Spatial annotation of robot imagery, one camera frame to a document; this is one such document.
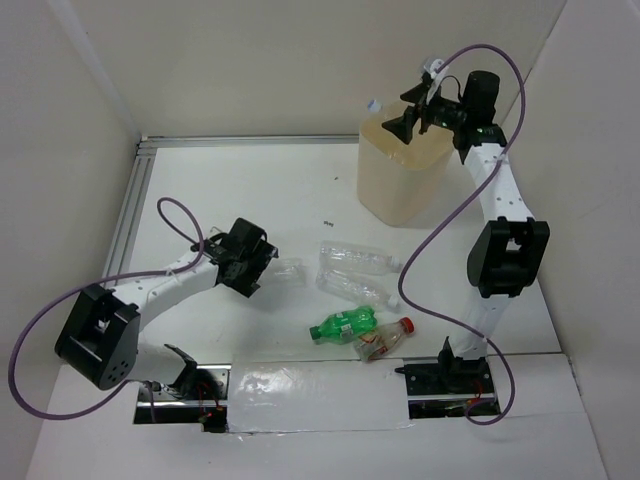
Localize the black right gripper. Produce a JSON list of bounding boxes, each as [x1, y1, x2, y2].
[[381, 81, 468, 144]]

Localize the clear bottle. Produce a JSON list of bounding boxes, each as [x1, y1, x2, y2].
[[272, 258, 306, 286], [367, 99, 383, 113], [319, 241, 402, 276], [316, 269, 400, 311]]

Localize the red cap milk bottle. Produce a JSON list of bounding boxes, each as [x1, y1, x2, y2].
[[353, 317, 415, 362]]

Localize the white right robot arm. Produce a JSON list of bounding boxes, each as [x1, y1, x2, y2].
[[382, 71, 550, 392]]

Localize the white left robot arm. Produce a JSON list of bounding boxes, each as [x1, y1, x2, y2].
[[54, 218, 279, 399]]

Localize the beige plastic bin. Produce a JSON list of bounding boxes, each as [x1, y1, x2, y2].
[[357, 101, 454, 227]]

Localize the green plastic bottle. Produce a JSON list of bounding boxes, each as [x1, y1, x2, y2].
[[309, 306, 378, 344]]

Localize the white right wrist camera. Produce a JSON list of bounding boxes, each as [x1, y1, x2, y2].
[[422, 57, 446, 91]]

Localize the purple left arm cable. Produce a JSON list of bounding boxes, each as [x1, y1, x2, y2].
[[8, 197, 209, 419]]

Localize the aluminium frame rail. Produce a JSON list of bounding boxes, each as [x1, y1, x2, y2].
[[102, 134, 358, 276]]

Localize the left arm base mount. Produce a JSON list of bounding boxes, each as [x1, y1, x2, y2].
[[133, 364, 231, 434]]

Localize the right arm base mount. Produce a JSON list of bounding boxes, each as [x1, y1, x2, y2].
[[394, 353, 501, 420]]

